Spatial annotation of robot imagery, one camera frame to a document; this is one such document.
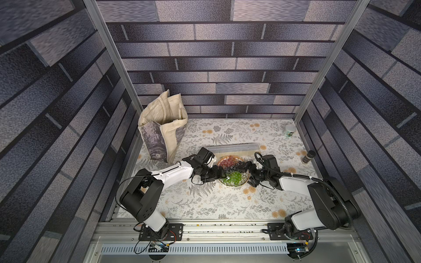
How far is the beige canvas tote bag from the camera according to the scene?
32.6 inches

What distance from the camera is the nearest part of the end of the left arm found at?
0.68 m

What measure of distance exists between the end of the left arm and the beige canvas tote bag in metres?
0.22
